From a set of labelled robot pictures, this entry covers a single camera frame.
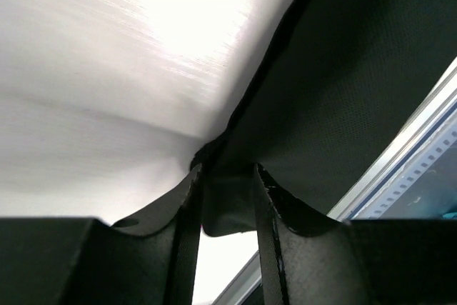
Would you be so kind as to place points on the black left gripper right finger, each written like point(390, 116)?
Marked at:
point(308, 258)

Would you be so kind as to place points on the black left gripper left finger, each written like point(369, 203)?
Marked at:
point(148, 257)

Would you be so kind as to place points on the black t-shirt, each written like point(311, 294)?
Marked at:
point(338, 81)

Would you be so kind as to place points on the white slotted cable duct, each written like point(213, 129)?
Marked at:
point(424, 187)

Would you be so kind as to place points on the aluminium mounting rail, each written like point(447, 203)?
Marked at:
point(437, 112)

